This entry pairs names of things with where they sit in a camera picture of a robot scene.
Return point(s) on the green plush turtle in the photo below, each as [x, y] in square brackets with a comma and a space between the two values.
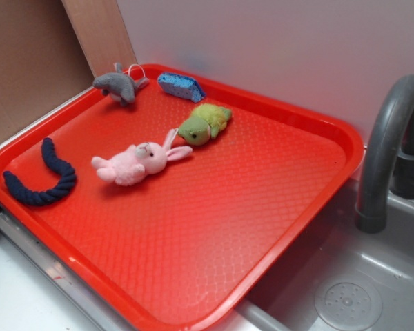
[204, 123]

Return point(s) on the red plastic tray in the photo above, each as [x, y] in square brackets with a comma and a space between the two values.
[180, 249]

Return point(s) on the pink plush bunny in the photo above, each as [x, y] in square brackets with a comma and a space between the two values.
[134, 164]

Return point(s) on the blue sponge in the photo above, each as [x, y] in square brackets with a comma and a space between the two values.
[181, 86]

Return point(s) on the gray plush dolphin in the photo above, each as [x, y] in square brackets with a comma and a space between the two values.
[120, 86]

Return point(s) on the gray plastic sink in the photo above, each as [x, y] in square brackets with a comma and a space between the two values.
[335, 277]

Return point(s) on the wooden board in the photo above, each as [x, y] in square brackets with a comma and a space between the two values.
[101, 33]

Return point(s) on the brown cardboard panel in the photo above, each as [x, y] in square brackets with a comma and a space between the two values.
[42, 64]

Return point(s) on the gray plastic faucet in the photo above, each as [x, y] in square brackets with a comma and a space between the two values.
[389, 159]

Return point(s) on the navy blue rope toy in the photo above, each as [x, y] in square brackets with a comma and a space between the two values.
[64, 186]

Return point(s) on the metal rail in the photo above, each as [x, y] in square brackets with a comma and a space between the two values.
[38, 292]

